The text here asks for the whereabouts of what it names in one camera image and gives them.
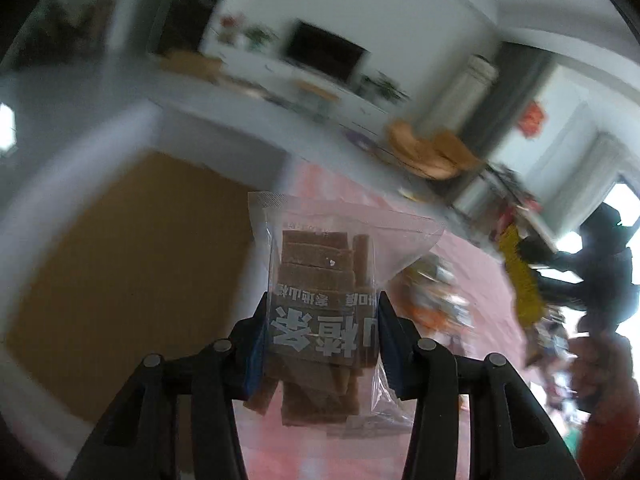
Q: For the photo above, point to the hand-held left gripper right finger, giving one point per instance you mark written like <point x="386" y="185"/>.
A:
<point x="392" y="350"/>

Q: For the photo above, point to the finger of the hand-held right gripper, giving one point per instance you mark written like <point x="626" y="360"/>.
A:
<point x="565" y="292"/>
<point x="547" y="257"/>

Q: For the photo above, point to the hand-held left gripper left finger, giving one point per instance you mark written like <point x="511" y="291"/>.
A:
<point x="255" y="355"/>

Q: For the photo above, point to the yellow snack packet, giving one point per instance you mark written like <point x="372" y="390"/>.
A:
<point x="522" y="280"/>

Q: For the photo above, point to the clear packet of brown slices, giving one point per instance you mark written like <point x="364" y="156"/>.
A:
<point x="315" y="270"/>

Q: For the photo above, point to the white cardboard box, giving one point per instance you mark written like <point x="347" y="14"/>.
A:
<point x="125" y="270"/>

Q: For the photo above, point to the person's right forearm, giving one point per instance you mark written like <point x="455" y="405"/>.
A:
<point x="612" y="435"/>

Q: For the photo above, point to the person's right hand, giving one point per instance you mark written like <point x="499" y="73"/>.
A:
<point x="600" y="367"/>

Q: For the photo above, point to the orange snack packet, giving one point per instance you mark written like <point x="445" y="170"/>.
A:
<point x="425" y="319"/>

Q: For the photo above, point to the pile of mixed snack packets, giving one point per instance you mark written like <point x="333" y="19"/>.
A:
<point x="440" y="285"/>

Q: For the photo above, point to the pink striped mat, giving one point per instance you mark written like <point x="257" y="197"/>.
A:
<point x="465" y="270"/>

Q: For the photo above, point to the red door decoration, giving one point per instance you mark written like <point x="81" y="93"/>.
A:
<point x="532" y="120"/>

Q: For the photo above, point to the tan lounge chair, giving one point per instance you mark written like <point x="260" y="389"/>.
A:
<point x="430" y="152"/>

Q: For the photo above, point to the dark grey curtain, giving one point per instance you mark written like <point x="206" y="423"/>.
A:
<point x="522" y="75"/>

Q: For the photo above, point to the white standing air conditioner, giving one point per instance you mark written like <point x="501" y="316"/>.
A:
<point x="462" y="90"/>

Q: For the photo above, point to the purple floor mat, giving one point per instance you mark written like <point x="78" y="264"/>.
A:
<point x="362" y="137"/>

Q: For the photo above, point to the leafy green potted plant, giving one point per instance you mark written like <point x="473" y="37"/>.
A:
<point x="382" y="87"/>

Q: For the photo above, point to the small wooden stool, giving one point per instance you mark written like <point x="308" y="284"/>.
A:
<point x="317" y="94"/>

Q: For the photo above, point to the white television cabinet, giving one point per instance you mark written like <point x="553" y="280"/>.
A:
<point x="280" y="72"/>

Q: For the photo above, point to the brown cardboard carton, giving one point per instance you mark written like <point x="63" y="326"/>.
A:
<point x="192" y="65"/>

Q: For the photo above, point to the black television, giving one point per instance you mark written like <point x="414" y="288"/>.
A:
<point x="325" y="50"/>

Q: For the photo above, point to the green plant in white pot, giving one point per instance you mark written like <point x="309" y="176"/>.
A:
<point x="260" y="39"/>

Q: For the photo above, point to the red flower plant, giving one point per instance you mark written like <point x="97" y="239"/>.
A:
<point x="231" y="27"/>

